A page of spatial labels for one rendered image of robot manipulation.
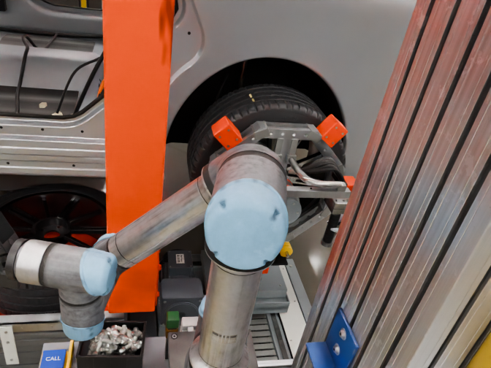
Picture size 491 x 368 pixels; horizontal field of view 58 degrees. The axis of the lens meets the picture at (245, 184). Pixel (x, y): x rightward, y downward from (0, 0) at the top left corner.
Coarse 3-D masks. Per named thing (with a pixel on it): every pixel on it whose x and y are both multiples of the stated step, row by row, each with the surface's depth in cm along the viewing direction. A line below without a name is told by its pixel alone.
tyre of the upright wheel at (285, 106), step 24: (240, 96) 175; (264, 96) 170; (288, 96) 174; (216, 120) 169; (240, 120) 164; (264, 120) 166; (288, 120) 168; (312, 120) 170; (192, 144) 180; (216, 144) 168; (336, 144) 178; (192, 168) 173
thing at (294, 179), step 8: (312, 144) 197; (312, 152) 200; (304, 160) 183; (312, 160) 183; (288, 168) 183; (288, 176) 186; (296, 176) 187; (312, 176) 199; (320, 176) 191; (296, 184) 208; (304, 184) 190; (304, 200) 197; (312, 200) 193; (304, 208) 195
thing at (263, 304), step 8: (192, 256) 237; (200, 264) 230; (200, 272) 229; (264, 296) 220; (272, 296) 222; (280, 296) 223; (256, 304) 215; (264, 304) 216; (272, 304) 217; (280, 304) 218; (288, 304) 219; (256, 312) 218; (264, 312) 219; (272, 312) 220; (280, 312) 221
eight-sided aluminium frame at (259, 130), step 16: (256, 128) 160; (272, 128) 160; (288, 128) 162; (304, 128) 167; (240, 144) 160; (320, 144) 167; (336, 160) 173; (320, 208) 188; (304, 224) 188; (288, 240) 191
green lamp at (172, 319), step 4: (168, 312) 140; (172, 312) 141; (176, 312) 141; (168, 316) 139; (172, 316) 139; (176, 316) 140; (168, 320) 138; (172, 320) 138; (176, 320) 139; (168, 324) 139; (172, 324) 139; (176, 324) 139; (168, 328) 140
